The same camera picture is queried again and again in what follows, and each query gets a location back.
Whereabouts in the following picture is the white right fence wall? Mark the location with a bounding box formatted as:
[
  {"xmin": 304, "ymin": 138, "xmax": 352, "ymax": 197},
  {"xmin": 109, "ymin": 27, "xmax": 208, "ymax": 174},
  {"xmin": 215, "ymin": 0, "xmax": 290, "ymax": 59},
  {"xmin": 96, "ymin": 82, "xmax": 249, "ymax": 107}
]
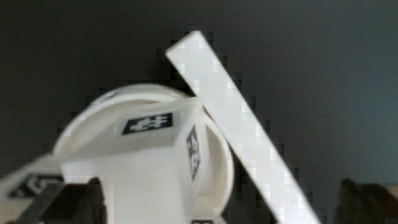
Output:
[{"xmin": 166, "ymin": 31, "xmax": 322, "ymax": 224}]

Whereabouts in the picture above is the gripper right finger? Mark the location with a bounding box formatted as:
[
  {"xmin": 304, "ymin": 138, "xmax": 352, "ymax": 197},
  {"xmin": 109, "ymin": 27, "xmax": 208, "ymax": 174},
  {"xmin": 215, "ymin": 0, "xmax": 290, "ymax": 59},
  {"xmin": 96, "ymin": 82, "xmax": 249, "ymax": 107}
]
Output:
[{"xmin": 334, "ymin": 178, "xmax": 398, "ymax": 224}]

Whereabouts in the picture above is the white stool leg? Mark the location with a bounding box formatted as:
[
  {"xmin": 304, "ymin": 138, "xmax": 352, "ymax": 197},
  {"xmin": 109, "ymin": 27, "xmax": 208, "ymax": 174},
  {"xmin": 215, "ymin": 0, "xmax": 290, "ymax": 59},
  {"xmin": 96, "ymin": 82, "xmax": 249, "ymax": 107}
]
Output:
[
  {"xmin": 55, "ymin": 98, "xmax": 208, "ymax": 224},
  {"xmin": 0, "ymin": 154, "xmax": 64, "ymax": 207}
]

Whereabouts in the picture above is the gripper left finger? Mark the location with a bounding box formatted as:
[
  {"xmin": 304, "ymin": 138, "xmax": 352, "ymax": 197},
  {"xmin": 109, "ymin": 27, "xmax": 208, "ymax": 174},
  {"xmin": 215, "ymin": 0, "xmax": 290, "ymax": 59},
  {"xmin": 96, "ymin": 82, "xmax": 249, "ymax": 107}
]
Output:
[{"xmin": 15, "ymin": 177, "xmax": 107, "ymax": 224}]

